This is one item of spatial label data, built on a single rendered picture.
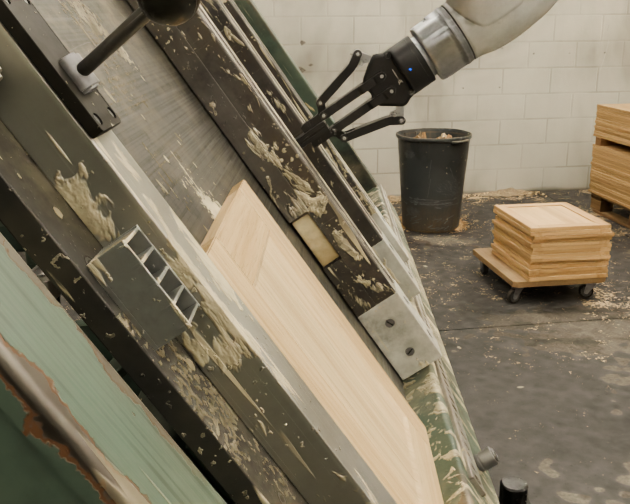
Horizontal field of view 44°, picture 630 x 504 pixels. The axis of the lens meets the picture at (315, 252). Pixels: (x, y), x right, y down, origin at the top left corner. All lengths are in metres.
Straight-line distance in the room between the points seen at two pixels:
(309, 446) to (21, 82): 0.32
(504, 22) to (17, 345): 0.92
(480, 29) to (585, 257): 3.10
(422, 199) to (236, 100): 4.22
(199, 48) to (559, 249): 3.17
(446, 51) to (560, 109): 5.62
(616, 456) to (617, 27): 4.57
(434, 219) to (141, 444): 5.00
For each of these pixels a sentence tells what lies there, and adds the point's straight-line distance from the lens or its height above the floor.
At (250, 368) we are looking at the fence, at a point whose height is 1.18.
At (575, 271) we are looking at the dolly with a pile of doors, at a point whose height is 0.17.
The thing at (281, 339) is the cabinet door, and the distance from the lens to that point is 0.70.
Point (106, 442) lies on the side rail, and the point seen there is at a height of 1.26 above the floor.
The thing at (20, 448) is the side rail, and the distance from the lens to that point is 0.32.
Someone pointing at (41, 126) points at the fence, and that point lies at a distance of 0.54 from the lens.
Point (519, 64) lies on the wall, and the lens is 6.54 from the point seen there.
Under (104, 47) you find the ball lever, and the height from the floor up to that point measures 1.40.
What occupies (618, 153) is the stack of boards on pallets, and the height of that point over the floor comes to 0.49.
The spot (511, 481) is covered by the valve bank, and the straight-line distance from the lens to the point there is 1.18.
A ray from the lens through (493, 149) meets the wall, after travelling 6.55.
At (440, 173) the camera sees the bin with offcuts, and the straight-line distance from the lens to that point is 5.21.
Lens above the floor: 1.42
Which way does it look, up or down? 17 degrees down
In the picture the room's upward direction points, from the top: straight up
